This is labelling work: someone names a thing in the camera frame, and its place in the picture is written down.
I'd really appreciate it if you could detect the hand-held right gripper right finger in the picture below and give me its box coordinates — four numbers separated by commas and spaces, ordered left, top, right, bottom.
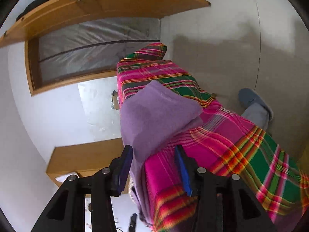
174, 144, 278, 232

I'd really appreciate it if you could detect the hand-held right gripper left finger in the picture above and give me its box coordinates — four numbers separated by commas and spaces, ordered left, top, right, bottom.
31, 144, 134, 232

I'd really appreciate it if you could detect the purple garment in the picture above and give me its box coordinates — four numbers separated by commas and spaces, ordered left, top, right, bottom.
119, 80, 204, 225

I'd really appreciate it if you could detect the wooden wardrobe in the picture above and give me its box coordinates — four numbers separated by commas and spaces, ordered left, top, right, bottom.
46, 139, 132, 194

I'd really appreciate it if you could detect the pink green plaid bed sheet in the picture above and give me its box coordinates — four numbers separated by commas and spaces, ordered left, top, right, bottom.
116, 42, 309, 232

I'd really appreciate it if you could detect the white red plastic bag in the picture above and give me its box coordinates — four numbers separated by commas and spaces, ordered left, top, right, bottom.
55, 171, 80, 186

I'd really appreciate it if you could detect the labelled cardboard parcel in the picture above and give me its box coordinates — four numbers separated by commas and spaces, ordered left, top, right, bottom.
111, 90, 122, 110

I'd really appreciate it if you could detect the grey trouser leg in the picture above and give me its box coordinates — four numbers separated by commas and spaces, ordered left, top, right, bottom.
241, 103, 271, 131

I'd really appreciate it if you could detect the grey slipper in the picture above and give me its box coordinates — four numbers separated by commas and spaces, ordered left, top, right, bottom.
239, 88, 274, 122

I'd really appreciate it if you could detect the clear plastic curtain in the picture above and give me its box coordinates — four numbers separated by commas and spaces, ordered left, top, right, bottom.
39, 17, 162, 83

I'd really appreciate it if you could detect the wooden door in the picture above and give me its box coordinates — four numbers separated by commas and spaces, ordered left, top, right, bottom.
0, 0, 211, 49

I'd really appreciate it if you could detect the dark cloth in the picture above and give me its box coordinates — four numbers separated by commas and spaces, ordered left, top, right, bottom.
16, 0, 80, 22

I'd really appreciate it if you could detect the wooden door frame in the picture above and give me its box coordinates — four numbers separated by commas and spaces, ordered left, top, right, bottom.
24, 36, 121, 96

